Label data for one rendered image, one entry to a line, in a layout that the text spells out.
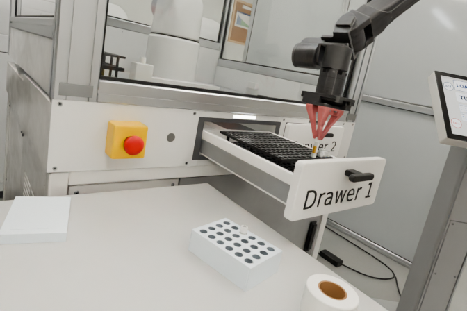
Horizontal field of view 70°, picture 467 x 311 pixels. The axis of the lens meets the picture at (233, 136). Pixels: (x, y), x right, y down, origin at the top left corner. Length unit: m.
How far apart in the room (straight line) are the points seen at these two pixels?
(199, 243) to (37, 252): 0.23
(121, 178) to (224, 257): 0.35
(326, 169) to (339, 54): 0.25
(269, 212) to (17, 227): 0.77
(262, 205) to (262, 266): 0.59
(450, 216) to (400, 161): 0.91
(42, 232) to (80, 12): 0.38
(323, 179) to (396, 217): 1.94
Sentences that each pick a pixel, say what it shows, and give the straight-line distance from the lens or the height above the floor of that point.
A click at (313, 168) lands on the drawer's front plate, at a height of 0.92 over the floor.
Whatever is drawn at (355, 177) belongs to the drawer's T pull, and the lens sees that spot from 0.65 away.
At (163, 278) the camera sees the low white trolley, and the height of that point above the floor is 0.76.
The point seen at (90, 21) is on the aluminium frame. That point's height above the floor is 1.09.
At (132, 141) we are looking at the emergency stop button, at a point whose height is 0.89.
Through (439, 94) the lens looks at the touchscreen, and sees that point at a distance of 1.50.
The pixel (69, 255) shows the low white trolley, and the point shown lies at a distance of 0.56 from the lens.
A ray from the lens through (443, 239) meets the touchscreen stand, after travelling 1.70.
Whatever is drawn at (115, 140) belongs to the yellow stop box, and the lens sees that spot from 0.69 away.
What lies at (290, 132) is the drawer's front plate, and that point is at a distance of 1.03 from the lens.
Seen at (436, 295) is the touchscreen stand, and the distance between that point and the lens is 1.83.
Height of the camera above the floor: 1.06
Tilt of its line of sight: 12 degrees down
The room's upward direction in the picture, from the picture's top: 11 degrees clockwise
